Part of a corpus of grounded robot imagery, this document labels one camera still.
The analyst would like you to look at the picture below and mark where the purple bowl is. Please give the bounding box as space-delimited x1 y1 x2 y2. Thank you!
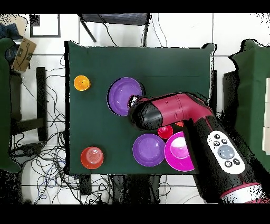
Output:
107 77 146 117
132 133 166 167

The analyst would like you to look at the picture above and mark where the red cup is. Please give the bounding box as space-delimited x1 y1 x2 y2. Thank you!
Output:
157 124 174 140

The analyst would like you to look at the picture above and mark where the dark green tablecloth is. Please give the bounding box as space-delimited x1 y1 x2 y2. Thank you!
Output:
64 40 216 176

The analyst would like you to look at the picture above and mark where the pink bowl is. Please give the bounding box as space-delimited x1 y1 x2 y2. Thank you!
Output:
164 131 196 172

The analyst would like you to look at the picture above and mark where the yellow cup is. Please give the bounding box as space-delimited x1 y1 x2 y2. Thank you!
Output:
73 74 92 92

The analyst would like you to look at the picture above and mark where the small orange bowl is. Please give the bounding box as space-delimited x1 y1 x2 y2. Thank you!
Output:
80 146 104 170

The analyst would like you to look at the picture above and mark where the dark chair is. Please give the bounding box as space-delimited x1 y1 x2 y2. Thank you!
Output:
77 13 151 48

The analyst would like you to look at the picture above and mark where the green cloth side table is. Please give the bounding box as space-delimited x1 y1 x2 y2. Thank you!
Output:
0 37 22 174
228 39 270 173

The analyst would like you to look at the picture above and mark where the cardboard box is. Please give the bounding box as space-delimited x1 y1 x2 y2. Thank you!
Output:
11 37 37 73

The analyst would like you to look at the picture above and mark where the white paper sheet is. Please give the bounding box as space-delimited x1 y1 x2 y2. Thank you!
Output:
262 77 270 156

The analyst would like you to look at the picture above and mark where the blue cloth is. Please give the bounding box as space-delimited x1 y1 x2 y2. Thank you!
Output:
0 23 23 41

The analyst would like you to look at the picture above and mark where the black bench frame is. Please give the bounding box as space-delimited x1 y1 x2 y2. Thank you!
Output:
9 67 48 142

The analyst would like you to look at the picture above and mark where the black pedestal foot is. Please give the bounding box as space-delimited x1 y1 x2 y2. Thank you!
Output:
9 142 44 164

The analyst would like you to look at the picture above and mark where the black square frame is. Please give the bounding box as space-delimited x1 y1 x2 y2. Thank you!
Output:
30 13 61 38

